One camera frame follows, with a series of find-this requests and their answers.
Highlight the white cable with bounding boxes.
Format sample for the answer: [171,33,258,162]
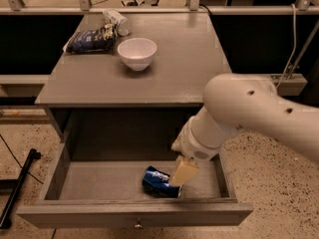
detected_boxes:
[274,3,297,91]

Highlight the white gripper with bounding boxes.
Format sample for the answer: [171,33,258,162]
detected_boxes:
[169,117,219,186]

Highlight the black floor stand bar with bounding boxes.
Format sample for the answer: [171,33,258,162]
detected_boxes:
[0,148,41,230]

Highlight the grey cabinet counter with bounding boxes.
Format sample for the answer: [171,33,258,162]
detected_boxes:
[36,12,230,115]

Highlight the grey metal railing frame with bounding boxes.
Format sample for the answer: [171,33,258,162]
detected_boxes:
[0,0,319,16]

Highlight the blue pepsi can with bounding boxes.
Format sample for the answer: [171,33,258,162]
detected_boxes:
[142,166,181,198]

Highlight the black floor cable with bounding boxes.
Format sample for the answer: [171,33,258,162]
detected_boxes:
[0,133,45,185]

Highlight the clear plastic water bottle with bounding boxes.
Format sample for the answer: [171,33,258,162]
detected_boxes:
[103,9,132,37]

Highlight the grey open drawer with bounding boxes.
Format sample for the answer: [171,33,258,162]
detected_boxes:
[17,108,253,228]

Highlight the metal drawer knob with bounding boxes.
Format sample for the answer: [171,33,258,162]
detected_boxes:
[134,218,144,230]

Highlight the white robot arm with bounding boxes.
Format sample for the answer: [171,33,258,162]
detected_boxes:
[169,74,319,186]

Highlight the blue chip bag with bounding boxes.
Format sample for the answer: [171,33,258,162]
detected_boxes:
[63,23,117,54]

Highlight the white ceramic bowl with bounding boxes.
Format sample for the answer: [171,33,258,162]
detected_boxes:
[118,38,158,71]

